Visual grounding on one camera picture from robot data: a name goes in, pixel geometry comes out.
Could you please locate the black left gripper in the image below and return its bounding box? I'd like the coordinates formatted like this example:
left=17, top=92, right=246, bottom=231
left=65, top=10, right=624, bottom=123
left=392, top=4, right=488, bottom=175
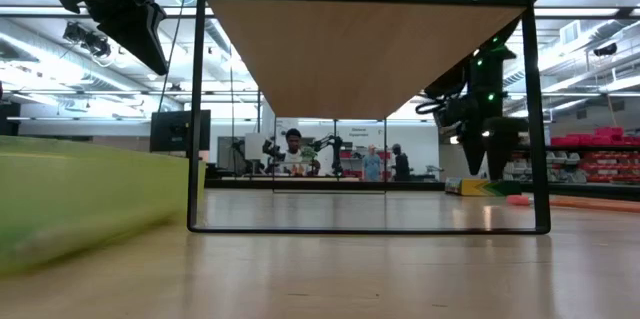
left=55, top=0, right=169, bottom=77

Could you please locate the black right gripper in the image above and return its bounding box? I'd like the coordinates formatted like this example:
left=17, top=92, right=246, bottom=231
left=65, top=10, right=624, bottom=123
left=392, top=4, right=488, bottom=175
left=433, top=94, right=529, bottom=181

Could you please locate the yellow green crayon box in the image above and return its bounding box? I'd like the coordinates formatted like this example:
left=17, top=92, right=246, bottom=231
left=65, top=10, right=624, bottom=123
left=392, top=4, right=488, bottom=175
left=444, top=177, right=522, bottom=198

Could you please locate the orange pencil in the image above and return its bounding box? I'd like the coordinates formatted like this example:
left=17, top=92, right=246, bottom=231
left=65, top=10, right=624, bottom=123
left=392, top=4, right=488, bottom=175
left=505, top=193, right=640, bottom=214

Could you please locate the yellow-green pencil pouch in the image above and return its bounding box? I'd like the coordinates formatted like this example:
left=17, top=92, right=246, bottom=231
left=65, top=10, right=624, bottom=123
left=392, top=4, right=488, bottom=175
left=0, top=134, right=207, bottom=276

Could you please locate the ceiling-mounted black device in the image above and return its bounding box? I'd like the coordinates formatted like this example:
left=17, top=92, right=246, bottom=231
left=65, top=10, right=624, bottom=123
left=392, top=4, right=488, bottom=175
left=62, top=21, right=112, bottom=60

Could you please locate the background work table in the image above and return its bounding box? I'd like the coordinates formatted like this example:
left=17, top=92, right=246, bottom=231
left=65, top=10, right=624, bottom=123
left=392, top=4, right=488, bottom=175
left=204, top=176, right=446, bottom=192

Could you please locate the person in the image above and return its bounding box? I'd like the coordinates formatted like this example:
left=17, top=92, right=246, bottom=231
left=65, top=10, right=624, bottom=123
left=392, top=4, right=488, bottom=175
left=390, top=143, right=411, bottom=183
left=362, top=144, right=383, bottom=183
left=279, top=127, right=321, bottom=178

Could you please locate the black monitor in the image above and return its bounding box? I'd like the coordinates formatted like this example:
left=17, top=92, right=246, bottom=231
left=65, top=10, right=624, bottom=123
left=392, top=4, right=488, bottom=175
left=149, top=109, right=212, bottom=154

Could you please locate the storage rack with red bins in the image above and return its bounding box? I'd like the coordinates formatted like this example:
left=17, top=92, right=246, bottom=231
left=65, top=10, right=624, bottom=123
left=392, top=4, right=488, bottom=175
left=499, top=126, right=640, bottom=184

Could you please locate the white board panel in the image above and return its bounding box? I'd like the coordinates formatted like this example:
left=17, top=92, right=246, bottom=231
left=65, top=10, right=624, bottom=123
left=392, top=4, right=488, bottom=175
left=244, top=132, right=265, bottom=160

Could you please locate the hanging thin cable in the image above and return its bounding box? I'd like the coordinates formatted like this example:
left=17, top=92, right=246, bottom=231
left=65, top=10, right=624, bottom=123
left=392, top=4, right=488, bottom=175
left=157, top=0, right=194, bottom=113

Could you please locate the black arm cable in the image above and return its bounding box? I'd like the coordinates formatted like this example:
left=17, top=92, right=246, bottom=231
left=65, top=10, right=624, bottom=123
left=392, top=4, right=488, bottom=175
left=414, top=83, right=454, bottom=116

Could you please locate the wooden shelf riser black frame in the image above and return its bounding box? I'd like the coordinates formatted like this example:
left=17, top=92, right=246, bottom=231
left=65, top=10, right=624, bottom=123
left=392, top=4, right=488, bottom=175
left=185, top=0, right=552, bottom=236

